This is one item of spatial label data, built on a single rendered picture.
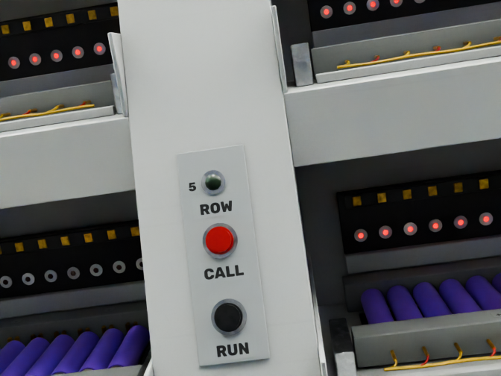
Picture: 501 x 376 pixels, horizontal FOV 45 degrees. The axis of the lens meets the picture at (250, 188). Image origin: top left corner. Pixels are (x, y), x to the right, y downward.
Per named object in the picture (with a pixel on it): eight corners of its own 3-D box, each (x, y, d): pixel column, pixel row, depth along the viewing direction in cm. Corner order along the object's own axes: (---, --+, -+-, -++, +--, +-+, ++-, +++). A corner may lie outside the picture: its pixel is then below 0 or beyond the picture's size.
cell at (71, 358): (102, 351, 48) (75, 394, 42) (80, 353, 48) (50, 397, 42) (98, 329, 48) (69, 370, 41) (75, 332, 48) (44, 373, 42)
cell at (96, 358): (127, 348, 48) (104, 391, 42) (105, 350, 48) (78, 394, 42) (122, 326, 48) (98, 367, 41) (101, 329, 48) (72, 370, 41)
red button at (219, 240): (234, 252, 34) (231, 224, 34) (206, 256, 34) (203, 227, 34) (236, 253, 35) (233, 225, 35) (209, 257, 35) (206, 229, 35)
